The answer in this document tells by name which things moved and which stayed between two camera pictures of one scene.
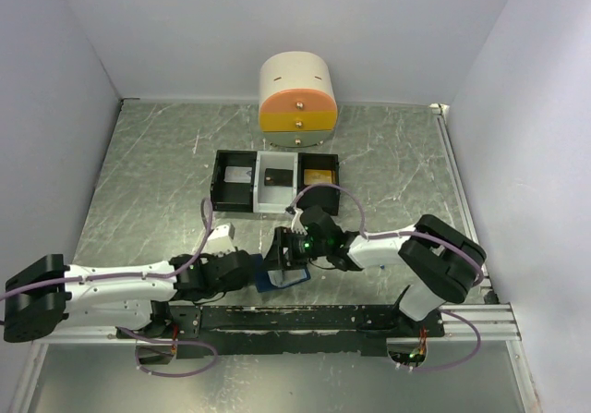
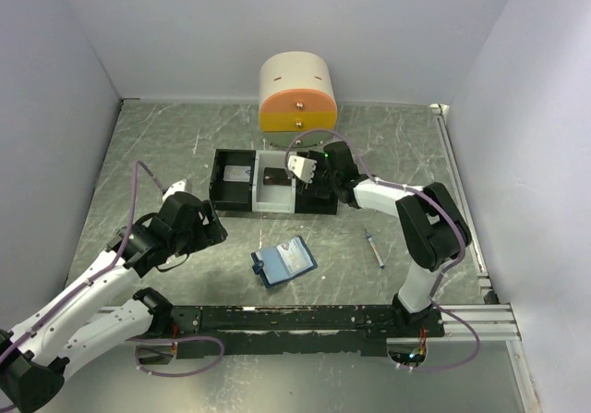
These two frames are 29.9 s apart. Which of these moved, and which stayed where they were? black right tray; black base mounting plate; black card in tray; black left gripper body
Moved: black left gripper body
Stayed: black base mounting plate; black card in tray; black right tray
